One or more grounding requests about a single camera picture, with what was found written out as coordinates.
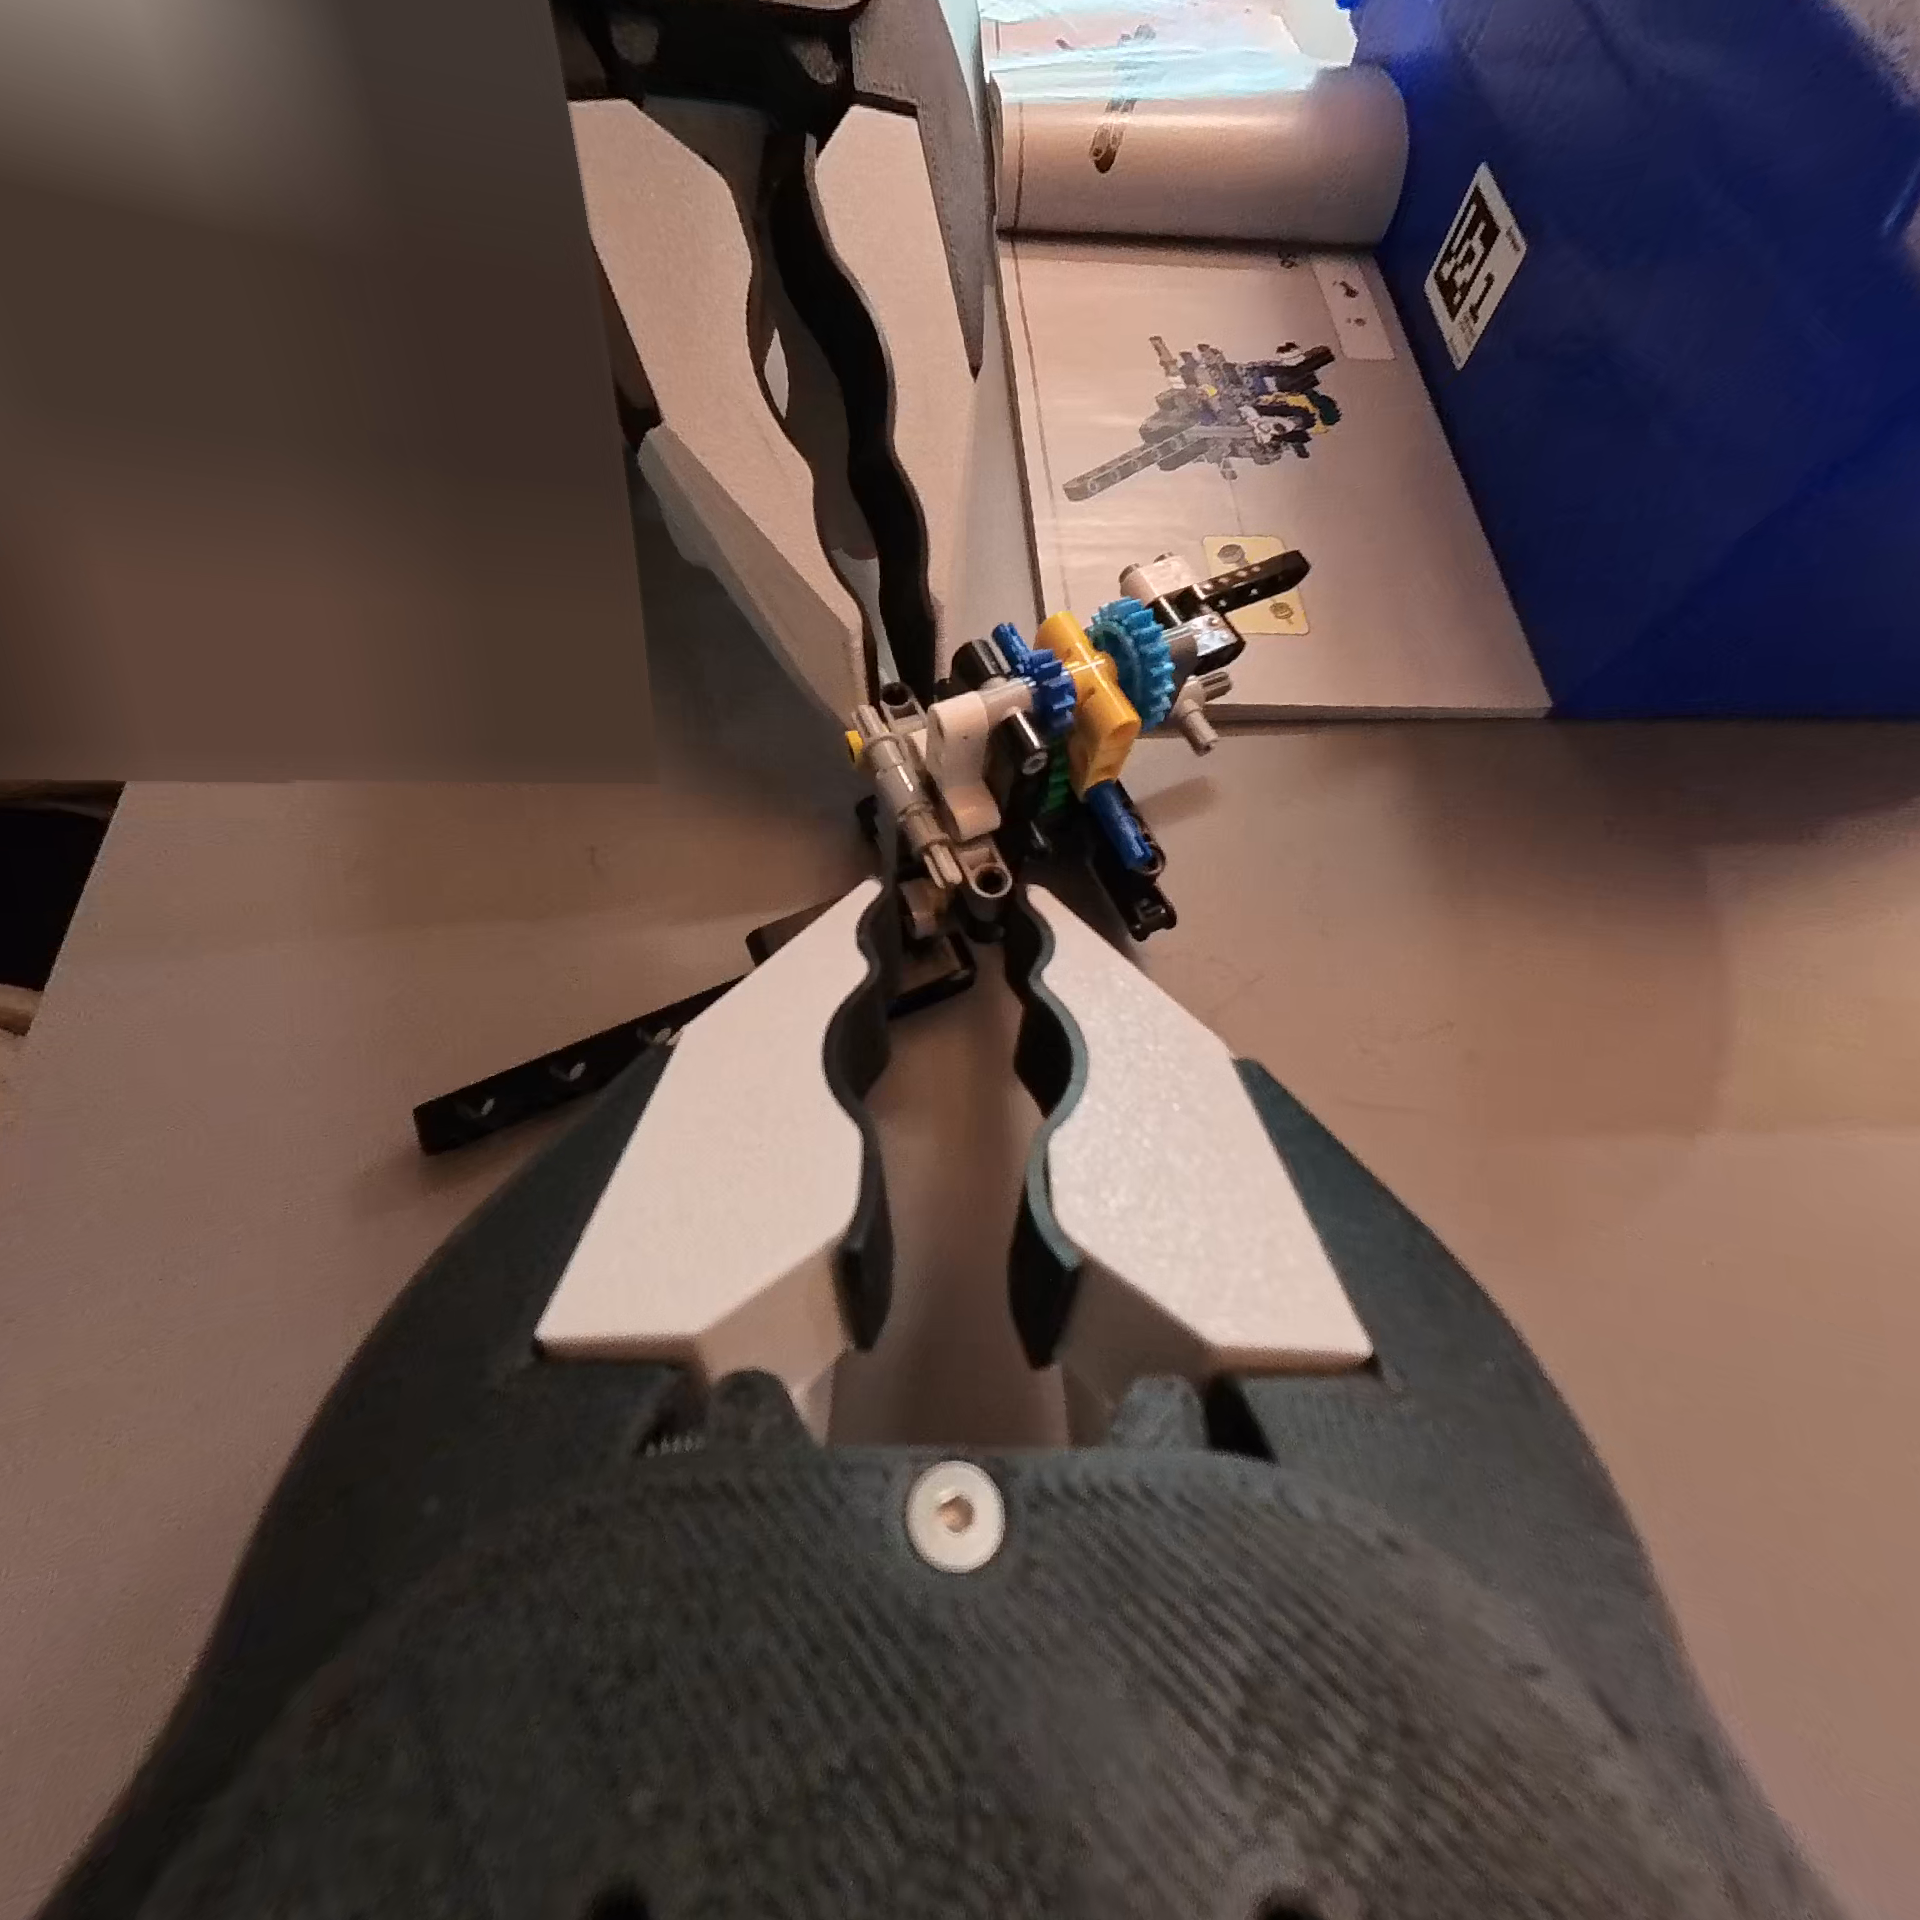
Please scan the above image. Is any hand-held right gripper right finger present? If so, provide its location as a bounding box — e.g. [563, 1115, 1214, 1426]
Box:
[1001, 881, 1378, 1445]

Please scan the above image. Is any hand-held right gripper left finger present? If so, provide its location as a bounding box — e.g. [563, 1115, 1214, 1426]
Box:
[531, 879, 906, 1445]

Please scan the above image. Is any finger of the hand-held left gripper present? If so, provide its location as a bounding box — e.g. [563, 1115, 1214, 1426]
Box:
[794, 91, 1045, 678]
[574, 105, 877, 669]

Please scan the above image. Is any multicoloured lego model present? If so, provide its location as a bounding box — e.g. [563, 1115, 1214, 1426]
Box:
[413, 548, 1313, 1156]

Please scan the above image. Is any lego instruction booklet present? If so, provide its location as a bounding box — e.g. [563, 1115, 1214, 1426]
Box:
[984, 53, 1555, 724]

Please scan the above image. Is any clear plastic bag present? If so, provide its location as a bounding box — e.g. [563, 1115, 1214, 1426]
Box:
[984, 0, 1358, 76]

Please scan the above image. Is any blue plastic bin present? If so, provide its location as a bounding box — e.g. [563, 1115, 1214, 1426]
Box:
[1349, 0, 1920, 723]

